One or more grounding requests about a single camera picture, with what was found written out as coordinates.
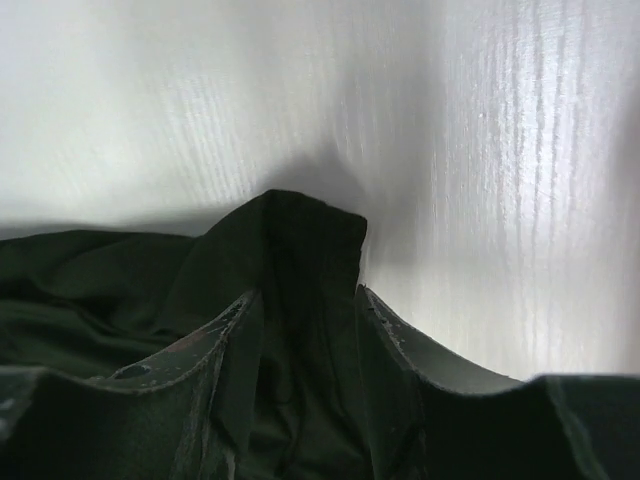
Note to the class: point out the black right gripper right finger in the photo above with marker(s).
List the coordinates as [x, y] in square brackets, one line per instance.
[432, 414]

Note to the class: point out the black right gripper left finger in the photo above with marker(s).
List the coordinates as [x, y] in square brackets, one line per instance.
[185, 412]

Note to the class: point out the black t shirt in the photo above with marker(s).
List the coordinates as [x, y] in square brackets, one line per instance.
[88, 303]

